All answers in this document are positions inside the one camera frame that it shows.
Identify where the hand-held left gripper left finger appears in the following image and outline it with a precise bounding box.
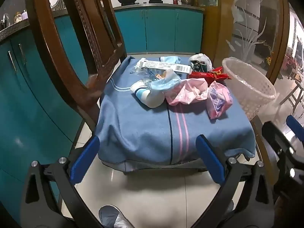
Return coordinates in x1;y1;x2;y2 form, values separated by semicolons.
20;135;102;228

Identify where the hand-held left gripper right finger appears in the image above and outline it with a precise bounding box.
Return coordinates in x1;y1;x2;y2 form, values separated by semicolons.
196;135;275;228

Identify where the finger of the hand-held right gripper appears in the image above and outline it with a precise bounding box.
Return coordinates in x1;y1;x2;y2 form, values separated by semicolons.
262;121;297;158
286;115;304;136

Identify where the white plastic basket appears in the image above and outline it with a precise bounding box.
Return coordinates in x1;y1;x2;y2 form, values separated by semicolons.
222;57;277;121

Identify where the pink tissue packet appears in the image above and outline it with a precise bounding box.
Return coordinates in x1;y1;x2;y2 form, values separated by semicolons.
206;81;234;120

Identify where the pink plastic bag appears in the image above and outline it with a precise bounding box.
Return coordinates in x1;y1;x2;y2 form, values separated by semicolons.
165;78;209;106

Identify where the red snack wrapper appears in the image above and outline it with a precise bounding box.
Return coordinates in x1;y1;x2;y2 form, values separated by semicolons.
189;67;232;87

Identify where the white and light blue sock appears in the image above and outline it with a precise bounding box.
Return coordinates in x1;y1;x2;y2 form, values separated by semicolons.
130;79;165;108

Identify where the blue textured cloth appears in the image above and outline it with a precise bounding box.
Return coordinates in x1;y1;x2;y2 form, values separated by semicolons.
144;68;182;93

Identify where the clear bag of green packets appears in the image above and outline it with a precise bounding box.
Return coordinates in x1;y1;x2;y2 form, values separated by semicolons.
189;53;212;73

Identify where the clear plastic wrapper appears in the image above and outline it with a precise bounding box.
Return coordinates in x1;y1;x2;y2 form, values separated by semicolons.
131;63;157;86

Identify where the white milk carton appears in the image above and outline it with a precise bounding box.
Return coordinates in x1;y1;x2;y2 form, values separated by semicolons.
139;58;192;74

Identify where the light blue face mask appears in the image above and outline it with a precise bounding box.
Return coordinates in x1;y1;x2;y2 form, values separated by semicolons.
160;56;181;65

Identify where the blue striped blanket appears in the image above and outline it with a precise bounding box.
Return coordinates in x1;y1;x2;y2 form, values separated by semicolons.
95;55;256;171

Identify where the grey slipper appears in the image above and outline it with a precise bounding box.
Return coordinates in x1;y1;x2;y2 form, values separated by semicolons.
98;205;130;228

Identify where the teal kitchen cabinet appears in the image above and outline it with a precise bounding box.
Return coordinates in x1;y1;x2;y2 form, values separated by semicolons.
113;5;205;55
0;17;100;221

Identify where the etched glass sliding door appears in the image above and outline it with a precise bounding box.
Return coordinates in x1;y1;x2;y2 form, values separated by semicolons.
214;0;292;86

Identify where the wooden door with glass pane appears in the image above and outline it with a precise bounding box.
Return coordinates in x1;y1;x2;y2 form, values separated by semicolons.
191;0;235;63

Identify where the carved wooden chair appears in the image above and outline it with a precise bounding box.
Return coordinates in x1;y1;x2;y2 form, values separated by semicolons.
24;0;278;174

